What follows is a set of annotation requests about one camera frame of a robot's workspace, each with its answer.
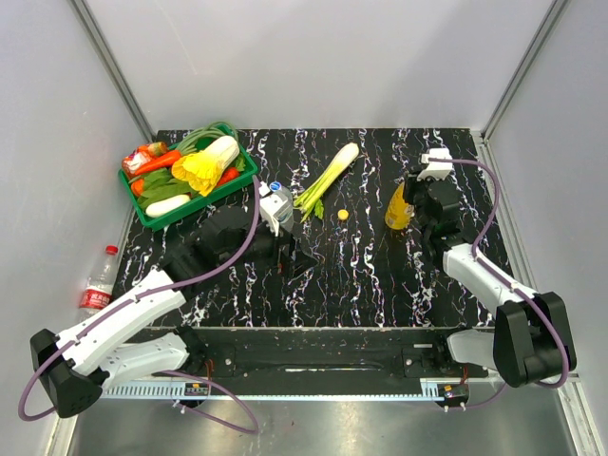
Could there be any toy green onion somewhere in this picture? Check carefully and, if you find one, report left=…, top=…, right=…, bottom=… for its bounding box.
left=294, top=142, right=359, bottom=221

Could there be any long orange carrot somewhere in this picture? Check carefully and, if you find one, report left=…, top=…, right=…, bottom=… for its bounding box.
left=134, top=150, right=181, bottom=177

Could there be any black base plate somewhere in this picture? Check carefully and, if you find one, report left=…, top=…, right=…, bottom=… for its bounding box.
left=170, top=326, right=486, bottom=379

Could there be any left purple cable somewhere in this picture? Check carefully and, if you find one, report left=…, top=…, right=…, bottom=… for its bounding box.
left=17, top=174, right=261, bottom=434

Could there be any purple cable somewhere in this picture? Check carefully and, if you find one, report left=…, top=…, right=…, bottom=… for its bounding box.
left=441, top=158, right=571, bottom=412
left=17, top=174, right=261, bottom=434

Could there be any white toy radish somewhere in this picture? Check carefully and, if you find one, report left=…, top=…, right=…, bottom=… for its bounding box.
left=145, top=194, right=190, bottom=219

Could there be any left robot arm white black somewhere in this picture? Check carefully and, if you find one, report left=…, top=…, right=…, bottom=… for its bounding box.
left=29, top=196, right=295, bottom=418

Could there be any small orange carrot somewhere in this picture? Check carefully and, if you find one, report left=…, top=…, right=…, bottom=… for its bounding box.
left=217, top=166, right=240, bottom=187

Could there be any clear bottle blue cap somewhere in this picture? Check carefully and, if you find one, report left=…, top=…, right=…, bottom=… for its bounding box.
left=270, top=181, right=295, bottom=232

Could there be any orange juice bottle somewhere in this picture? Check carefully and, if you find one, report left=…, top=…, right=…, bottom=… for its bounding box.
left=385, top=182, right=414, bottom=231

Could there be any toy napa cabbage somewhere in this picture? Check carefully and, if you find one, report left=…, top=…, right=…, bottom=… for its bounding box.
left=171, top=136, right=239, bottom=197

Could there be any green beans bundle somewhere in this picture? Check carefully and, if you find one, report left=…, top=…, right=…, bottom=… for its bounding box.
left=171, top=122, right=238, bottom=156

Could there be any green plastic basket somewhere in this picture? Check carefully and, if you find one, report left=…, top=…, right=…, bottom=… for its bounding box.
left=118, top=145, right=258, bottom=231

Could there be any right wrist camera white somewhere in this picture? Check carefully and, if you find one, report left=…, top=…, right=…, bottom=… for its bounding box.
left=417, top=148, right=453, bottom=181

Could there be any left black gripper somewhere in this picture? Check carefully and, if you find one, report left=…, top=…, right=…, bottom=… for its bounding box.
left=220, top=216, right=319, bottom=280

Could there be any orange tomato piece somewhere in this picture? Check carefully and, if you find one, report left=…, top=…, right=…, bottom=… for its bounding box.
left=130, top=179, right=144, bottom=198

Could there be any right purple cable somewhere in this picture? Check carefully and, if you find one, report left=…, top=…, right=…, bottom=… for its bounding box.
left=441, top=158, right=571, bottom=412

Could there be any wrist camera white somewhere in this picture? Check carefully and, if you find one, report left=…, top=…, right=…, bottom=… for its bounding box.
left=417, top=148, right=453, bottom=181
left=258, top=181, right=294, bottom=238

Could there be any water bottle red cap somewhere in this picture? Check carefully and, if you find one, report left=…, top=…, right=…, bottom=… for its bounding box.
left=77, top=245, right=119, bottom=321

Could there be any black marble mat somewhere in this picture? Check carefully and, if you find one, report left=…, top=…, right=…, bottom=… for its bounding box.
left=158, top=128, right=492, bottom=328

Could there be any green leafy vegetable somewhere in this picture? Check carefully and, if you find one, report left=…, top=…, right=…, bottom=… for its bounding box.
left=137, top=168, right=196, bottom=210

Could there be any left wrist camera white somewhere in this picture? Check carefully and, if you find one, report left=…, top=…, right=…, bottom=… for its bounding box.
left=258, top=181, right=294, bottom=238

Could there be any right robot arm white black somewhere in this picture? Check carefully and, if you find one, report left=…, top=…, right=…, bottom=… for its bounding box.
left=403, top=165, right=577, bottom=389

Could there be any red snack packet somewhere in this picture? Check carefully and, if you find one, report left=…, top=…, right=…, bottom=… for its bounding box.
left=122, top=142, right=168, bottom=179

